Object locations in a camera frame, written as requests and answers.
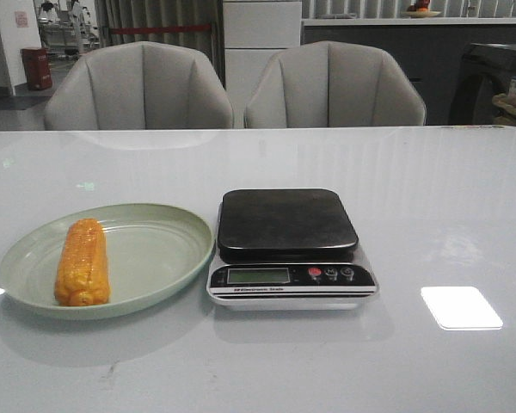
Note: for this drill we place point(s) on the orange corn cob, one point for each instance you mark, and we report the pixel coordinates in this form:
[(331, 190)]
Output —
[(82, 274)]

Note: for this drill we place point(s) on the silver black kitchen scale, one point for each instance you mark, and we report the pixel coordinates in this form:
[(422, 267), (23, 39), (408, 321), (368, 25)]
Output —
[(288, 249)]

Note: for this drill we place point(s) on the grey chair middle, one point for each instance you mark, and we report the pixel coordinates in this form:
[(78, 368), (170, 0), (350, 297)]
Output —
[(333, 84)]

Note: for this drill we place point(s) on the grey chair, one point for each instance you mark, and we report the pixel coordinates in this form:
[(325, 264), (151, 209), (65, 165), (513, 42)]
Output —
[(140, 86), (333, 84)]

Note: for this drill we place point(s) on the grey chair left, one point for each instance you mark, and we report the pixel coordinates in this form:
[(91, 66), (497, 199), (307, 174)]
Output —
[(140, 86)]

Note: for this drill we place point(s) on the white drawer cabinet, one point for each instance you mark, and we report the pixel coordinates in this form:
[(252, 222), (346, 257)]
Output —
[(253, 32)]

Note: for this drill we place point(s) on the pale green plate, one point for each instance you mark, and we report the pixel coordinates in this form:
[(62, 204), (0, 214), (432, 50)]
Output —
[(153, 252)]

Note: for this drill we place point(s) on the grey curtain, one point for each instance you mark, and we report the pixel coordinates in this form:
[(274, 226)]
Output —
[(196, 24)]

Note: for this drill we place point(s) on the dark grey cabinet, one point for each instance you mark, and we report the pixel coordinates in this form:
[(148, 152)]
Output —
[(428, 49)]

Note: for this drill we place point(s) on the fruit bowl on counter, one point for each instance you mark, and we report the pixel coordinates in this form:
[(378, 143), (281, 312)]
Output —
[(420, 9)]

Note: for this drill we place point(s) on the black glossy appliance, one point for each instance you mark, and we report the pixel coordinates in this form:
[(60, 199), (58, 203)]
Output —
[(486, 70)]

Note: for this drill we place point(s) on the red bin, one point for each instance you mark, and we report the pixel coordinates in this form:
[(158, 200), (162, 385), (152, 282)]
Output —
[(36, 67)]

